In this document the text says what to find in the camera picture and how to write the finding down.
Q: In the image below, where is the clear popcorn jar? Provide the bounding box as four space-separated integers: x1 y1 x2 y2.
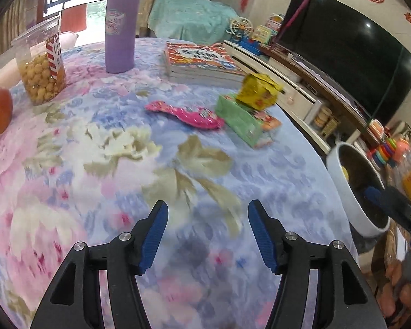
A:
11 16 66 106

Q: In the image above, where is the purple tumbler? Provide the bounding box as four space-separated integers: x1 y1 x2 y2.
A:
104 0 140 73

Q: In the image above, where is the person right hand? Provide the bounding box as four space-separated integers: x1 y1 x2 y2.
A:
376 259 411 322

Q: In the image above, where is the white black trash bin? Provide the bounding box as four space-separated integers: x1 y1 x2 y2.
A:
326 142 390 239

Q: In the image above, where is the black television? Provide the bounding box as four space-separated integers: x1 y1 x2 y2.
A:
276 0 411 124

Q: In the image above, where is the yellow foam fruit net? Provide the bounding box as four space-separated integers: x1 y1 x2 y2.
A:
341 166 350 182

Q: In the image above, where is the teal covered furniture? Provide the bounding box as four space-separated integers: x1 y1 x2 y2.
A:
147 0 238 45

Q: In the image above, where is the toy ferris wheel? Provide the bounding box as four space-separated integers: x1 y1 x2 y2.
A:
226 17 253 42

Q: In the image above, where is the pink candy wrapper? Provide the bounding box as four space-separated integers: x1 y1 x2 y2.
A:
145 101 225 130

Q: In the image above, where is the rainbow stacking ring toy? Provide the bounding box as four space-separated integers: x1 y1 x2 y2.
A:
371 138 396 169

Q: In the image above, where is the green snack box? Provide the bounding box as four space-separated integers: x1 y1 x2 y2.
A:
215 94 282 149

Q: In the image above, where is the yellow crumpled snack bag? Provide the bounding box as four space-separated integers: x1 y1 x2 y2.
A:
236 73 284 111

